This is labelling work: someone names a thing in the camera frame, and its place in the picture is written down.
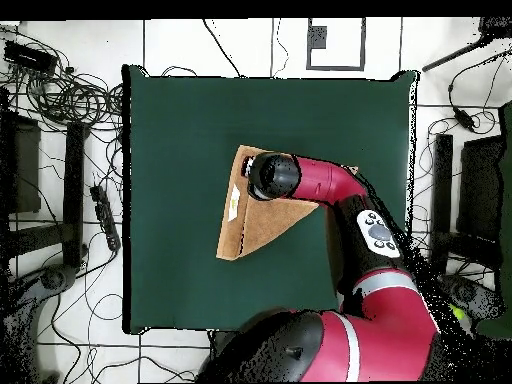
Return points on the orange terry towel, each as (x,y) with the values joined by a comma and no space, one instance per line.
(264,224)

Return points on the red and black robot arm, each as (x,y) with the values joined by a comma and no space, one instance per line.
(328,184)

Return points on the dark green tablecloth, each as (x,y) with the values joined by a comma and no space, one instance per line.
(168,120)

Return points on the black power strip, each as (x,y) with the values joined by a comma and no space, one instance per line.
(104,216)

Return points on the black stand bar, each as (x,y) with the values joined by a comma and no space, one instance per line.
(443,160)
(74,192)

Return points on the black stand base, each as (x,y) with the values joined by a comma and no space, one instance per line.
(468,294)
(52,278)

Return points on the small bright green object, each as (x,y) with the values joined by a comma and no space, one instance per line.
(456,312)

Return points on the black equipment case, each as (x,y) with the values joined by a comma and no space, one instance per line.
(480,180)
(26,168)

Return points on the black power adapter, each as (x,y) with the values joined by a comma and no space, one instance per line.
(464,119)

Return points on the black tripod pole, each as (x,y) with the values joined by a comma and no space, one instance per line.
(452,56)

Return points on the black electronics box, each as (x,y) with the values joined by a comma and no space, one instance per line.
(30,58)

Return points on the grey square floor frame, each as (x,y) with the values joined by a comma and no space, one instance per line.
(318,38)

